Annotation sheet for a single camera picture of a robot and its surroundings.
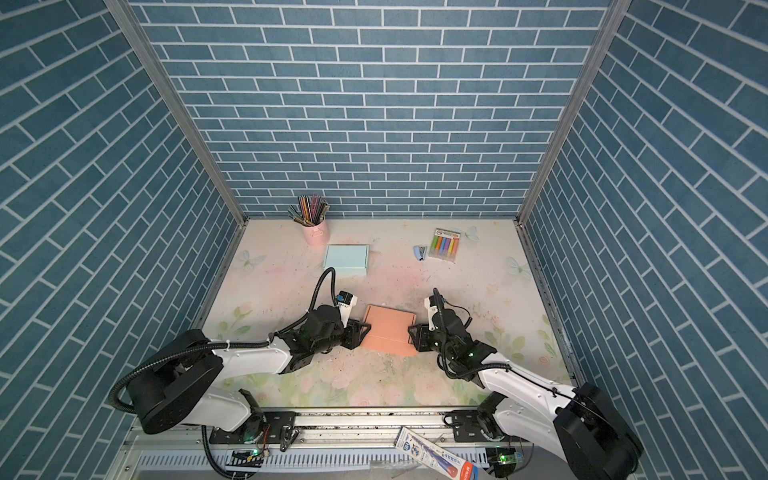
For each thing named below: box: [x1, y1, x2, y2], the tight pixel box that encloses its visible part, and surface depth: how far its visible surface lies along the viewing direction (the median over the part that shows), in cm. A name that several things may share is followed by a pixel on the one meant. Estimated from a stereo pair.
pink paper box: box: [361, 304, 419, 357], surface depth 88 cm
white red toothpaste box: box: [394, 426, 479, 480], surface depth 71 cm
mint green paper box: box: [323, 243, 370, 277], surface depth 107 cm
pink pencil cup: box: [302, 218, 330, 248], surface depth 109 cm
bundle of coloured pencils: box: [288, 194, 330, 227], surface depth 108 cm
